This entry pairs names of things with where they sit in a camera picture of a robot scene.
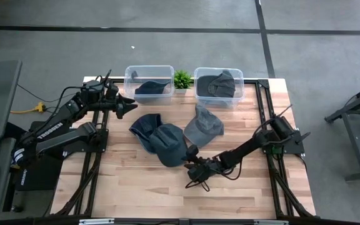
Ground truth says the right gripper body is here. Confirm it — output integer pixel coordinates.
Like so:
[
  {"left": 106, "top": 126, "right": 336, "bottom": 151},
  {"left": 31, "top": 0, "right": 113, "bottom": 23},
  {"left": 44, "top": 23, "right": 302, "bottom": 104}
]
[{"left": 187, "top": 144, "right": 221, "bottom": 191}]

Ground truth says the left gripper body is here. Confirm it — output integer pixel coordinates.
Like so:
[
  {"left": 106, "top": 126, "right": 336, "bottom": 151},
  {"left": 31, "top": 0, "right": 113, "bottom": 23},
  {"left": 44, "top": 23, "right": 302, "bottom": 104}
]
[{"left": 103, "top": 82, "right": 126, "bottom": 120}]

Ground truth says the dark blue denim cap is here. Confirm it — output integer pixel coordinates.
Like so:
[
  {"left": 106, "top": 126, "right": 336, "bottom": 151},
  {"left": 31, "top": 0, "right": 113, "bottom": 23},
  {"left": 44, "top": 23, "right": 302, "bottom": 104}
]
[{"left": 148, "top": 123, "right": 189, "bottom": 168}]

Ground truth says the grey cap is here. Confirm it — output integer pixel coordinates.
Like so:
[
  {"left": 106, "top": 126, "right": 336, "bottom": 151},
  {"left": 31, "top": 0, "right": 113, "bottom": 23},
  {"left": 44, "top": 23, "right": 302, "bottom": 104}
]
[
  {"left": 196, "top": 69, "right": 236, "bottom": 98},
  {"left": 183, "top": 104, "right": 225, "bottom": 148}
]

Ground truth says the clear plastic storage bin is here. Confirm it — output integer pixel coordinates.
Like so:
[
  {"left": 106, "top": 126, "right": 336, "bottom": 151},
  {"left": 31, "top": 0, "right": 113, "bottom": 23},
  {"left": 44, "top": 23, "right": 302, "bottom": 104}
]
[
  {"left": 123, "top": 64, "right": 175, "bottom": 106},
  {"left": 194, "top": 67, "right": 245, "bottom": 109}
]

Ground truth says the small green potted plant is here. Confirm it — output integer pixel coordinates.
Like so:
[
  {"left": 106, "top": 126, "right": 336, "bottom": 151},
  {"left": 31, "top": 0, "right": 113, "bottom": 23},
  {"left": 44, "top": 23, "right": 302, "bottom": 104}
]
[{"left": 173, "top": 70, "right": 193, "bottom": 96}]

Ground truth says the yellow power plug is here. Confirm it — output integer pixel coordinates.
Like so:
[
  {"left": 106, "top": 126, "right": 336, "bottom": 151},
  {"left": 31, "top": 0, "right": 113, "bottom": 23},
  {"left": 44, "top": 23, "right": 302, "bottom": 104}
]
[{"left": 10, "top": 102, "right": 47, "bottom": 114}]

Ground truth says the black box white logo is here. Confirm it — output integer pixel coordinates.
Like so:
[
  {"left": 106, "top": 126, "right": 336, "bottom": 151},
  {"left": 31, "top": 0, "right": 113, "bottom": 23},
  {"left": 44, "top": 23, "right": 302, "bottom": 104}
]
[{"left": 13, "top": 156, "right": 64, "bottom": 192}]

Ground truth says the black metal stand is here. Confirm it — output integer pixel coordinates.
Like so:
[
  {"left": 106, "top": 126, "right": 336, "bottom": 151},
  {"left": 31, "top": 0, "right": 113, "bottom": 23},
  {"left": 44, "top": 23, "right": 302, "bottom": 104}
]
[{"left": 324, "top": 79, "right": 360, "bottom": 182}]

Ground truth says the silver metal bracket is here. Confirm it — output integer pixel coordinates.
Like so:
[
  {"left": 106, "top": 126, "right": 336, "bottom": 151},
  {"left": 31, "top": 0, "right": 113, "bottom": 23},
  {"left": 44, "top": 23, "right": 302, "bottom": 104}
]
[
  {"left": 254, "top": 219, "right": 289, "bottom": 225},
  {"left": 79, "top": 218, "right": 115, "bottom": 225}
]

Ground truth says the black metal table frame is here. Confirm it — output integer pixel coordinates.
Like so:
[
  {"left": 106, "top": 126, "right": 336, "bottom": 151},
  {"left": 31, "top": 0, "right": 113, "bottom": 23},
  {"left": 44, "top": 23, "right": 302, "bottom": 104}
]
[{"left": 51, "top": 77, "right": 318, "bottom": 219}]

